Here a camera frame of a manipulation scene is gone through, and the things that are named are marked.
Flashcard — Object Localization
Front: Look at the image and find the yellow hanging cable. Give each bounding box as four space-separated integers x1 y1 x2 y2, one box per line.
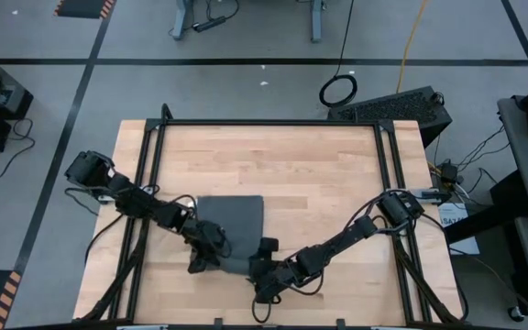
395 0 429 94

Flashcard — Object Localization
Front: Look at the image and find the coiled black cable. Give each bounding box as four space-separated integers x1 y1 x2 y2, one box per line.
317 0 359 109

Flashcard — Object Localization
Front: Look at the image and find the white printed sheet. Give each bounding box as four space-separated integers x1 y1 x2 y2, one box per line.
436 201 481 256

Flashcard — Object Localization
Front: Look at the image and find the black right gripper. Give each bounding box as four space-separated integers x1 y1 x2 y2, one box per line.
248 250 300 303

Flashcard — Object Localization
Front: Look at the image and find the thin black floor cable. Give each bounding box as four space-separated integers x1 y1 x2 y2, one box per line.
0 117 37 181

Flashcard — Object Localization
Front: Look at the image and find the grey waffle-weave towel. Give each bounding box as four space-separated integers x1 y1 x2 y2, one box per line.
196 194 266 276

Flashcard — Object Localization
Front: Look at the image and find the black perforated computer tower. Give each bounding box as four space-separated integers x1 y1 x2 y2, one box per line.
326 85 453 149

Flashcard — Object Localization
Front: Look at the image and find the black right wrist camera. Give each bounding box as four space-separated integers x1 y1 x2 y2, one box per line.
258 236 281 253

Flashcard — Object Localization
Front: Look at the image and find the grey desk leg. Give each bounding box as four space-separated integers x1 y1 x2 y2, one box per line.
170 0 193 41
309 0 325 44

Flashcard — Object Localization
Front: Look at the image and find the black power adapter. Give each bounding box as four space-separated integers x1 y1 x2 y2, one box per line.
438 162 460 184

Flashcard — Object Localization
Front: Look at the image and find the black desk base frame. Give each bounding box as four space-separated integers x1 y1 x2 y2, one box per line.
442 169 528 244

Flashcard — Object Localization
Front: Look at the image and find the black aluminium table frame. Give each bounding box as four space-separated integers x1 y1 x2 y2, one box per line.
73 103 469 330

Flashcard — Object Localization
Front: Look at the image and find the black power strip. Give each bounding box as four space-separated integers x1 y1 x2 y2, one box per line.
192 16 226 33

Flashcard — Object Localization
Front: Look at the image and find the black caster wheel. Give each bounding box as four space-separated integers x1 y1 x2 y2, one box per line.
507 304 527 323

